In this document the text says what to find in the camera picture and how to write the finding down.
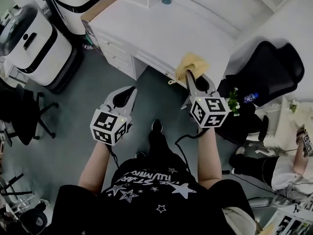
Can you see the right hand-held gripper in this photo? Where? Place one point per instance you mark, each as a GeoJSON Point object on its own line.
{"type": "Point", "coordinates": [210, 111]}

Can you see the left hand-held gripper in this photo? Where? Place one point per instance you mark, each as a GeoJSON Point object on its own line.
{"type": "Point", "coordinates": [105, 128]}

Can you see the yellow wiping cloth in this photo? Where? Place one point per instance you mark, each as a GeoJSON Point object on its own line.
{"type": "Point", "coordinates": [190, 63]}

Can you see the person's right forearm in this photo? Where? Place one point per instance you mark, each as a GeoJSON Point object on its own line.
{"type": "Point", "coordinates": [209, 155]}

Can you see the person's left forearm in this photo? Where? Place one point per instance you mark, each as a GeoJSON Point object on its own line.
{"type": "Point", "coordinates": [94, 168]}

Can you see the white desk with drawers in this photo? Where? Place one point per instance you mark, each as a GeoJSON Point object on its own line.
{"type": "Point", "coordinates": [171, 30]}

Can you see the small plant in white pot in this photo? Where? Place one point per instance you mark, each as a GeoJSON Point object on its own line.
{"type": "Point", "coordinates": [234, 103]}

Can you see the person's black shoe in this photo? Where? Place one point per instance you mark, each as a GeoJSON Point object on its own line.
{"type": "Point", "coordinates": [139, 155]}
{"type": "Point", "coordinates": [156, 125]}

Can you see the blue label water bottle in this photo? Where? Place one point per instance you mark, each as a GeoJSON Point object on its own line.
{"type": "Point", "coordinates": [251, 97]}

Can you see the black high-back office chair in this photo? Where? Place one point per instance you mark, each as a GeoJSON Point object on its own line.
{"type": "Point", "coordinates": [269, 72]}

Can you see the small flower plant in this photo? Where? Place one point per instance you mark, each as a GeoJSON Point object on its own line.
{"type": "Point", "coordinates": [293, 106]}

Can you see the brown cardboard box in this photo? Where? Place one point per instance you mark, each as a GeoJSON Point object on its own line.
{"type": "Point", "coordinates": [97, 8]}

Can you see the white ornate dressing table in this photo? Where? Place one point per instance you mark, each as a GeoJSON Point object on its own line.
{"type": "Point", "coordinates": [291, 131]}

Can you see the black mesh office chair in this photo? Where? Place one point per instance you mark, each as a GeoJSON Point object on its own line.
{"type": "Point", "coordinates": [22, 111]}

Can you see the white robot with black band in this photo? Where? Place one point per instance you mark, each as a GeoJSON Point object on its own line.
{"type": "Point", "coordinates": [78, 1]}

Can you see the person's black star-print clothing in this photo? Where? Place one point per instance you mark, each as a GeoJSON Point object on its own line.
{"type": "Point", "coordinates": [151, 204]}

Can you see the beige waist pouch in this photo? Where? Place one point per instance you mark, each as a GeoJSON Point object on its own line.
{"type": "Point", "coordinates": [239, 219]}

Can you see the black tripod stand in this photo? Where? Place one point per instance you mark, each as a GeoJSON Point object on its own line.
{"type": "Point", "coordinates": [14, 187]}

